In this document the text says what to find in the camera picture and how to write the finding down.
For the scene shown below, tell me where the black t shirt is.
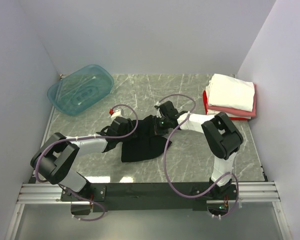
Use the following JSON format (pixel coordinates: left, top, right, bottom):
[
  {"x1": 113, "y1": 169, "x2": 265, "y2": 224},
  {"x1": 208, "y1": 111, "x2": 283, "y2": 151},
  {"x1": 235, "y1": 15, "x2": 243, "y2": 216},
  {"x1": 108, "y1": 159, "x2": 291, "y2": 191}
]
[{"x1": 119, "y1": 114, "x2": 174, "y2": 163}]

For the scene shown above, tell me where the red folded t shirt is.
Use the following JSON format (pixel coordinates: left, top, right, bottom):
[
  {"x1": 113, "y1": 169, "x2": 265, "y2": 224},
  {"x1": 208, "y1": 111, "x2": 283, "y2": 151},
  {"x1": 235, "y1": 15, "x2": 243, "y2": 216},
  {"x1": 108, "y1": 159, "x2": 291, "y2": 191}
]
[{"x1": 202, "y1": 83, "x2": 257, "y2": 122}]

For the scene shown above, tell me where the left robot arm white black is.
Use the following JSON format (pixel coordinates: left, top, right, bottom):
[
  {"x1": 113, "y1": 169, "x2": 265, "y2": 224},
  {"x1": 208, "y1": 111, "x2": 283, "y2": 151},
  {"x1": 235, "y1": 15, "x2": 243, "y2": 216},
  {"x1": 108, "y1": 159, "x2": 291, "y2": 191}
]
[{"x1": 30, "y1": 116, "x2": 139, "y2": 201}]

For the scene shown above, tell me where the black base bar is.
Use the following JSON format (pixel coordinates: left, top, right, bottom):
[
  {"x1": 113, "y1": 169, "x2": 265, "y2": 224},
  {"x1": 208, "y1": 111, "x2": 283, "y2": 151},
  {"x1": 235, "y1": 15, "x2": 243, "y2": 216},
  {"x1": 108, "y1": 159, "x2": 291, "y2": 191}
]
[{"x1": 59, "y1": 182, "x2": 240, "y2": 213}]

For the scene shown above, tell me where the aluminium rail left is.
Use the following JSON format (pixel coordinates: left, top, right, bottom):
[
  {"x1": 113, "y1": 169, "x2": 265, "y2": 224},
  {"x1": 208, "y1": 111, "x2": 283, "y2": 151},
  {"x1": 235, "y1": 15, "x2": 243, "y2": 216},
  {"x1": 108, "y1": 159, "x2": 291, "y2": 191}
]
[{"x1": 4, "y1": 73, "x2": 66, "y2": 240}]

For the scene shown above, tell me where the white folded t shirt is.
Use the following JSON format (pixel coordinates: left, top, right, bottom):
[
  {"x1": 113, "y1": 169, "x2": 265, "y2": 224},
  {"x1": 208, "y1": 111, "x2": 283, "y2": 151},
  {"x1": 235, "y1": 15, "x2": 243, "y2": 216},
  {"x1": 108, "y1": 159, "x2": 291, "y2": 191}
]
[{"x1": 207, "y1": 73, "x2": 256, "y2": 112}]

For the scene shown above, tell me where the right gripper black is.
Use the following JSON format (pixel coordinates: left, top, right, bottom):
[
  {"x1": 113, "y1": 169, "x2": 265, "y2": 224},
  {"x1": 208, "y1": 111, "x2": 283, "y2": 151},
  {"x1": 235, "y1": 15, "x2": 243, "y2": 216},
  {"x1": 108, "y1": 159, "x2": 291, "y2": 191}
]
[{"x1": 150, "y1": 116, "x2": 170, "y2": 139}]

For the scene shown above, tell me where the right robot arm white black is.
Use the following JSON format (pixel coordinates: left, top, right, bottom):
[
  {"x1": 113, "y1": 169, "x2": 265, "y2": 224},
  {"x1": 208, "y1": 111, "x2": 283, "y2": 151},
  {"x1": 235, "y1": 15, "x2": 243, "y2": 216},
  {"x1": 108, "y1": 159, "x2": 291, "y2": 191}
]
[{"x1": 155, "y1": 101, "x2": 244, "y2": 200}]

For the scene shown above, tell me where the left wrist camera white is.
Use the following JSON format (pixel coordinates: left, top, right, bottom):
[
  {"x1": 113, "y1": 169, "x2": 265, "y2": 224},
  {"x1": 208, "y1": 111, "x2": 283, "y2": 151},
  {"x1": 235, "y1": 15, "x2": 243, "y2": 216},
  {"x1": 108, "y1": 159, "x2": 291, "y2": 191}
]
[{"x1": 109, "y1": 107, "x2": 124, "y2": 121}]

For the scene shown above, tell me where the teal plastic basket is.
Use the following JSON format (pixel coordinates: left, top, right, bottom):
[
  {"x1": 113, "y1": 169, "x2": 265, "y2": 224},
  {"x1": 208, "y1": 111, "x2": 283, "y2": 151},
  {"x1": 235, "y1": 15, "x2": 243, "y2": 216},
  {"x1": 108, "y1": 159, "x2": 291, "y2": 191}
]
[{"x1": 47, "y1": 64, "x2": 114, "y2": 116}]

